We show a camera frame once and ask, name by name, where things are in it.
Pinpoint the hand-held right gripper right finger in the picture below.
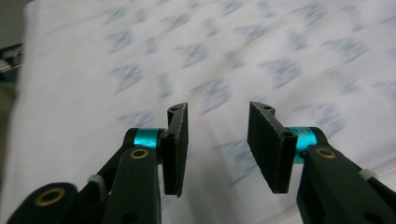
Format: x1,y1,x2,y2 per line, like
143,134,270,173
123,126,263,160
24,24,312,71
247,101,299,195

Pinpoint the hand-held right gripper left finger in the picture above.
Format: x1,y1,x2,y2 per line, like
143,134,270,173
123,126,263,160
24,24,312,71
160,102,190,199

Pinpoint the lilac towel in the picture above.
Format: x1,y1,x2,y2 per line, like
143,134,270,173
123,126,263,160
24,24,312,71
0,0,396,224

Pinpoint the white foam mat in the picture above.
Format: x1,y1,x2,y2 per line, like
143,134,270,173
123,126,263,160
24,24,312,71
270,160,396,224

